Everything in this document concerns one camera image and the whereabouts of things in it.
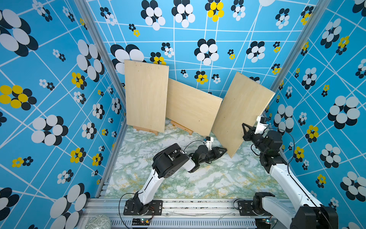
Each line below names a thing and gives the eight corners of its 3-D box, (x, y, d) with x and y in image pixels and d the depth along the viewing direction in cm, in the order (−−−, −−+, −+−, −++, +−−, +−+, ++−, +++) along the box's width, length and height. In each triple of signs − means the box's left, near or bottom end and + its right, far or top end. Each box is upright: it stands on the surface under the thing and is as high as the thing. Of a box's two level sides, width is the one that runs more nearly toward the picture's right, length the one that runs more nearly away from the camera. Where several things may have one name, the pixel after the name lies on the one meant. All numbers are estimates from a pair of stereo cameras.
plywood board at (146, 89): (129, 129, 108) (104, 83, 76) (143, 106, 124) (127, 60, 91) (165, 136, 104) (155, 91, 71) (175, 111, 120) (170, 65, 87)
